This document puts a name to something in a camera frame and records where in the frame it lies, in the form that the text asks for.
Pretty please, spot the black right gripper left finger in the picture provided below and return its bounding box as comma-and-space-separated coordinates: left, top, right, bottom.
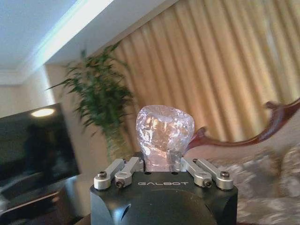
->
93, 151, 144, 190

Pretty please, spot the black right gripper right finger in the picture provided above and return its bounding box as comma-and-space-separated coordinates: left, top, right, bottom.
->
179, 156, 234, 190

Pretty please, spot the crushed clear plastic bottle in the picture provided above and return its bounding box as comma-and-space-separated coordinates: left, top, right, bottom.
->
135, 105, 195, 172

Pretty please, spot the patterned sofa with wooden trim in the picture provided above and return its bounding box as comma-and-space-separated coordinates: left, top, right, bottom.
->
185, 97, 300, 225

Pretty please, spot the green potted bamboo plant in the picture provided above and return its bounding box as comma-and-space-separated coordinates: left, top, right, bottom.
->
45, 41, 139, 162

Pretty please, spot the dark television cabinet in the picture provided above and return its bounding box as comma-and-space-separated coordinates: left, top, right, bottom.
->
0, 174, 94, 225

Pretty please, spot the black flat screen television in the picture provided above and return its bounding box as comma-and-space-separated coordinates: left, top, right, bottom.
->
0, 102, 80, 188

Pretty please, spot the beige pleated curtain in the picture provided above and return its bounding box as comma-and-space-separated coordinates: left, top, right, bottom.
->
112, 0, 300, 144

